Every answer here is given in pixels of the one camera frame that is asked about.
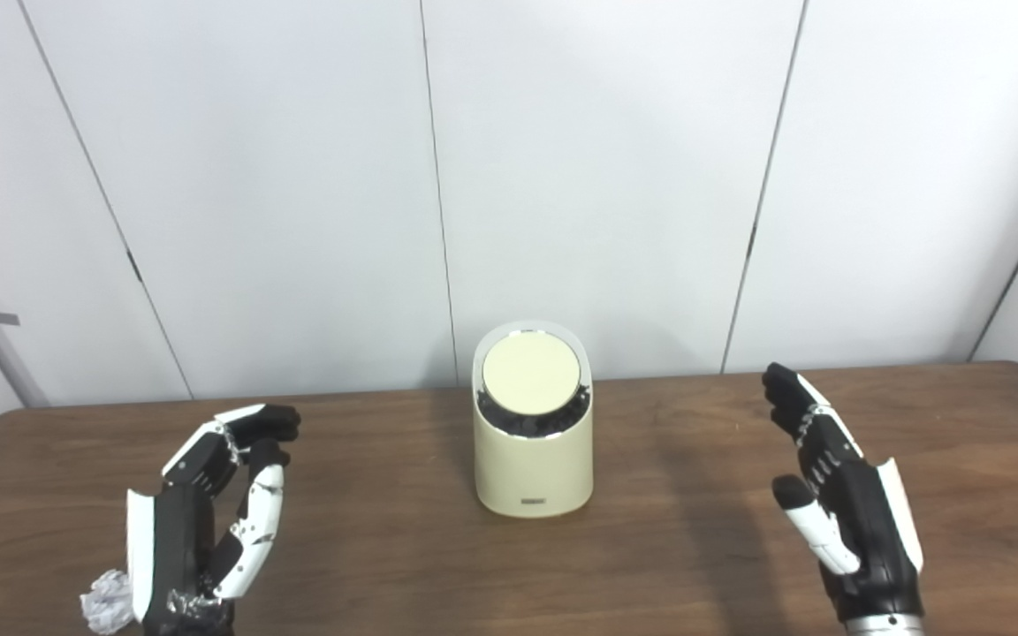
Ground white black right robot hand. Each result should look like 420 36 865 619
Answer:
762 362 925 624

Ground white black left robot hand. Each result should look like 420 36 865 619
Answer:
126 404 301 636

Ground white paper ball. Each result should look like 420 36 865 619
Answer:
80 570 137 632

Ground cream-colored bin body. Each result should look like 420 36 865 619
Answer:
472 321 594 519

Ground cream round bin lid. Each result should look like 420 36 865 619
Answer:
482 332 581 416

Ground black bin liner bag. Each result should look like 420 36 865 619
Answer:
476 384 589 440

